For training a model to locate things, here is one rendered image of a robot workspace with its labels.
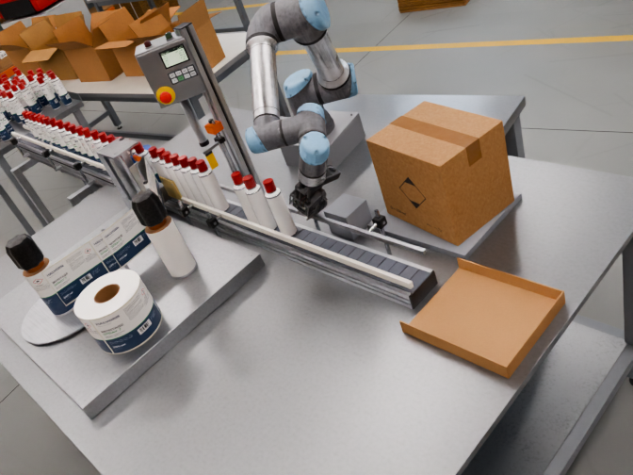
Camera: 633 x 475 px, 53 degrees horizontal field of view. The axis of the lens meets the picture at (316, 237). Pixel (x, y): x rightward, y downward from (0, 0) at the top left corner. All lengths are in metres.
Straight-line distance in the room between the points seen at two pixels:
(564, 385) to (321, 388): 0.94
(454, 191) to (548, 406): 0.82
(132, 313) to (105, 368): 0.18
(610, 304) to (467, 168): 1.23
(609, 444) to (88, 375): 1.66
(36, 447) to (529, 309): 2.38
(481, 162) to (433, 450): 0.77
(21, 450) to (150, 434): 1.67
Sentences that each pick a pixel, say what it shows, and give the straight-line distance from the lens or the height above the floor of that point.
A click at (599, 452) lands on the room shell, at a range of 2.36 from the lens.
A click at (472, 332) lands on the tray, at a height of 0.83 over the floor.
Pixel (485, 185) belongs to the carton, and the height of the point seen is 0.97.
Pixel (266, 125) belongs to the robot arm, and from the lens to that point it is 1.73.
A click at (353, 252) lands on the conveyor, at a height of 0.88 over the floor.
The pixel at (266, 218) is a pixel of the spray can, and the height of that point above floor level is 0.94.
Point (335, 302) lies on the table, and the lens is 1.77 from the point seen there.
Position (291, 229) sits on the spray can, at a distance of 1.97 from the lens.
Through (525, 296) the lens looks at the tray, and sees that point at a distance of 1.65.
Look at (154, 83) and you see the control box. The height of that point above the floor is 1.37.
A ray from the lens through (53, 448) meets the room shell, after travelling 3.21.
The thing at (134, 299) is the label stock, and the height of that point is 1.01.
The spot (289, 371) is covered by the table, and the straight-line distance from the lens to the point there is 1.64.
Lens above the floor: 1.99
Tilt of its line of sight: 35 degrees down
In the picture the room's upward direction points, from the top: 22 degrees counter-clockwise
